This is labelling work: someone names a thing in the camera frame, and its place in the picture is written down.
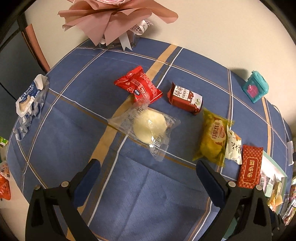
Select clear packet with white bun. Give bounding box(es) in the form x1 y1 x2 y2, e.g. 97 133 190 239
107 102 181 163

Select brown and white biscuit packet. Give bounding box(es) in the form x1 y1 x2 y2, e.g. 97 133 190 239
167 82 204 115

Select teal and pink toy box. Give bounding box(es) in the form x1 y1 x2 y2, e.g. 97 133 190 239
242 71 269 103

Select mint green snack packet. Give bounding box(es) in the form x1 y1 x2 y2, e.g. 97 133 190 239
260 176 277 197

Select teal-rimmed white cardboard box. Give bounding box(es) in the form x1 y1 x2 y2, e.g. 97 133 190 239
260 152 288 214

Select blue plaid tablecloth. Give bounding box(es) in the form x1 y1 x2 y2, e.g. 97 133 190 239
6 38 293 241

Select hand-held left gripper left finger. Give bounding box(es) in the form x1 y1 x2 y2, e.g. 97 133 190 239
25 159 101 241

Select pink flower bouquet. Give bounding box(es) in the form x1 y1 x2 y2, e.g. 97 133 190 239
57 0 178 50

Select long red patterned packet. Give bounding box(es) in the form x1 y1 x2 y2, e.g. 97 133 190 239
237 144 264 189

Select blue and white snack packet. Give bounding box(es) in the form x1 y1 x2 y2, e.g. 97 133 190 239
14 74 50 142

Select dark furniture with brown edge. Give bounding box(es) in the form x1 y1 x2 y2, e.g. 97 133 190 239
0 11 50 98

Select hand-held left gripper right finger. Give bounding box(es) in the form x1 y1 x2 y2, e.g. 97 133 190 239
195 160 273 241

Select orange snack bag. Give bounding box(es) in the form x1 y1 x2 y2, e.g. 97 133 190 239
0 160 11 201

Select red snack packet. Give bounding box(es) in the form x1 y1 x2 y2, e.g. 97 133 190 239
114 65 163 103

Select yellow snack packet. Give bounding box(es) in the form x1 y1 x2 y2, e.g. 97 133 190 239
193 109 235 167

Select cream snack packet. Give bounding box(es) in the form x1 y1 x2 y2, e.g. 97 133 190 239
225 126 242 165

